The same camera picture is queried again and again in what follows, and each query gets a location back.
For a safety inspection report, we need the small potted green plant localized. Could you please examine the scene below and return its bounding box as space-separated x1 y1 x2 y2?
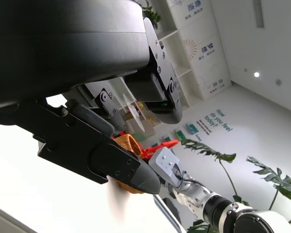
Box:
141 0 162 29

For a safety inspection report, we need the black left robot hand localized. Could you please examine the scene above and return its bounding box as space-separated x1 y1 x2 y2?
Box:
0 0 184 195

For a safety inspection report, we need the wicker basket with red handle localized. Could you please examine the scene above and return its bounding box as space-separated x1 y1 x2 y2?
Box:
112 133 180 195

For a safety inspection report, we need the white shelving unit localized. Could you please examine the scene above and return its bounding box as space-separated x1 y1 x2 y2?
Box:
165 0 232 100

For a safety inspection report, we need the large monstera plant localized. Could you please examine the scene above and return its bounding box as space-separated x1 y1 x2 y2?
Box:
180 137 291 233

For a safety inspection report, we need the green wall picture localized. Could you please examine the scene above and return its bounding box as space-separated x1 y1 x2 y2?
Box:
173 129 187 141
185 123 199 135

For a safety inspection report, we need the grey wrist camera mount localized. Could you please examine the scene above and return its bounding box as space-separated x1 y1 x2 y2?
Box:
148 146 185 188

